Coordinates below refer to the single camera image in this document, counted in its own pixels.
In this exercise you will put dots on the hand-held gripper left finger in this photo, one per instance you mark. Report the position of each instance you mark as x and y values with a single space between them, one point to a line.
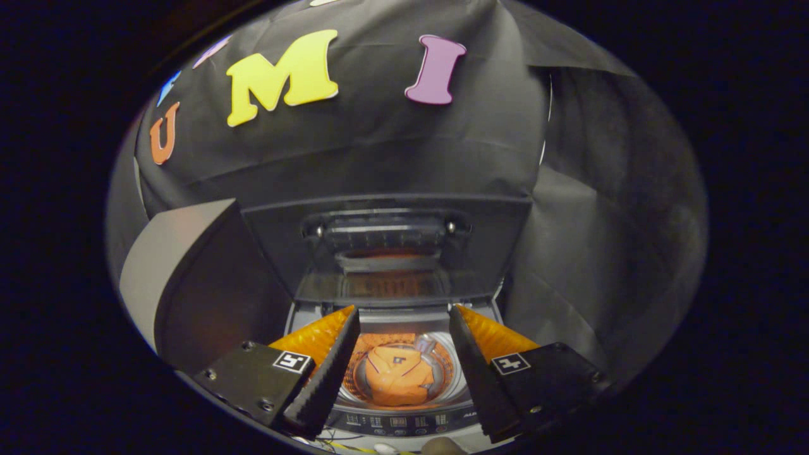
325 379

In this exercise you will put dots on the grey cabinet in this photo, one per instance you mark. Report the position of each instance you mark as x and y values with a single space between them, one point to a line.
170 253

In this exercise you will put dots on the orange yellow shirt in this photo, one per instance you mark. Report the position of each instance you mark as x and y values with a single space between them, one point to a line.
395 379

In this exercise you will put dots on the grey washing machine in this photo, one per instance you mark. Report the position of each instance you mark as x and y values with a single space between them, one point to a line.
404 420

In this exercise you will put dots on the black backdrop cloth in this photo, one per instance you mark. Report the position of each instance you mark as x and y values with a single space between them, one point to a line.
379 151

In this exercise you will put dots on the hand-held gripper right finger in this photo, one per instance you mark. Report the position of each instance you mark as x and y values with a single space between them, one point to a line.
477 373

